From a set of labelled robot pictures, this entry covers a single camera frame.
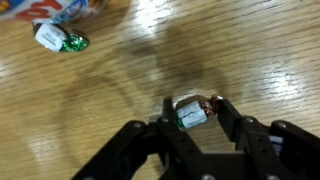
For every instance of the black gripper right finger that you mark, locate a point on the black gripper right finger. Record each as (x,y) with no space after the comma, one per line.
(266,146)

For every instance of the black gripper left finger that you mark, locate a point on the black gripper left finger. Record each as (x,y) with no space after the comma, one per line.
(150,150)

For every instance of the sweet white green wrapper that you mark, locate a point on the sweet white green wrapper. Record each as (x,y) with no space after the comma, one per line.
(50,36)
(191,115)

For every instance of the jar with blue lid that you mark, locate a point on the jar with blue lid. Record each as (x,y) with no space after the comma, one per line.
(40,8)

